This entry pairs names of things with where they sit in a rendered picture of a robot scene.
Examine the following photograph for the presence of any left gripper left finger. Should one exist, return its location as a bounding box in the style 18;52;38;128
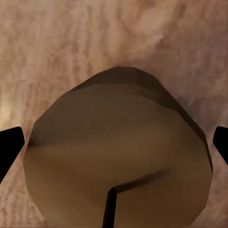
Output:
0;127;25;183

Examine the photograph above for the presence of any pillar candle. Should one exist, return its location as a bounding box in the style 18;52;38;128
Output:
23;66;213;228

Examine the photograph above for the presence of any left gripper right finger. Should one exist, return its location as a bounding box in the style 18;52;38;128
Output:
213;126;228;165

